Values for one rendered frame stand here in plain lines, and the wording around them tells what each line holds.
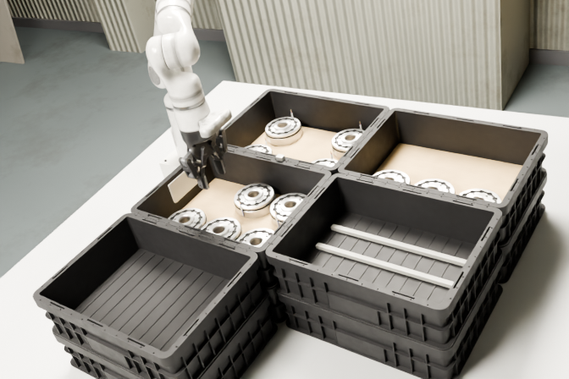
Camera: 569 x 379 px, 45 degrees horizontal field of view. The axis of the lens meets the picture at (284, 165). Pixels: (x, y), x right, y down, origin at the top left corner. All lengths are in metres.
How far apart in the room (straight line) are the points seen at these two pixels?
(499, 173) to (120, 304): 0.93
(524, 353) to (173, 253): 0.79
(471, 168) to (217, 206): 0.64
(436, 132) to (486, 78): 1.68
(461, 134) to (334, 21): 1.96
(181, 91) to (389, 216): 0.55
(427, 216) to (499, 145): 0.30
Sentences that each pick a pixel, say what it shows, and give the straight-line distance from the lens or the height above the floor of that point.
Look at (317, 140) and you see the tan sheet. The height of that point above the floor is 0.83.
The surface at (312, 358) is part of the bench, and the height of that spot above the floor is 0.70.
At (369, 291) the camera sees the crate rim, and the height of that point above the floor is 0.92.
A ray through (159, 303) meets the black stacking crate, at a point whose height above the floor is 0.83.
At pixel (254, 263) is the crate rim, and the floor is 0.93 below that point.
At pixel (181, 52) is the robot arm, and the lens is 1.38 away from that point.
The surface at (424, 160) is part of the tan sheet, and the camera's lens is 1.78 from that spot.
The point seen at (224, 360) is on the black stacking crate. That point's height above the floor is 0.78.
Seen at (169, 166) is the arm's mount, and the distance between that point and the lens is 2.06.
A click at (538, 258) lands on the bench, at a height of 0.70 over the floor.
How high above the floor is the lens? 1.86
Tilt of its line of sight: 34 degrees down
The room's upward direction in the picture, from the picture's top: 13 degrees counter-clockwise
